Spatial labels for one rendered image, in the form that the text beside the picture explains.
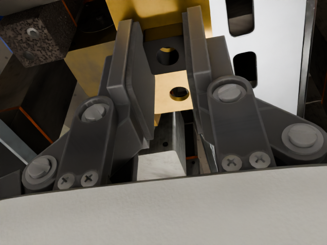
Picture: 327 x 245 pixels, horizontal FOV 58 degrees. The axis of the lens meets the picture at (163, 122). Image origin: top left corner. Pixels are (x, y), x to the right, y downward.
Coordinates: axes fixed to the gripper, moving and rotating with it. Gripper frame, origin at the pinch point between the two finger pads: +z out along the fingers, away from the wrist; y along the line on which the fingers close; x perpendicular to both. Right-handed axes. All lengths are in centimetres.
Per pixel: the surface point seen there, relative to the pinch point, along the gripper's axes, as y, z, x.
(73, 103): -40, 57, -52
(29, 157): -19.7, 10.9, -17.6
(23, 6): -14.9, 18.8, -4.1
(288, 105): 14.4, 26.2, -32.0
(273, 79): 11.7, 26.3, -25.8
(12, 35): -16.5, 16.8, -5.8
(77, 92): -37, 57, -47
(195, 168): -4, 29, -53
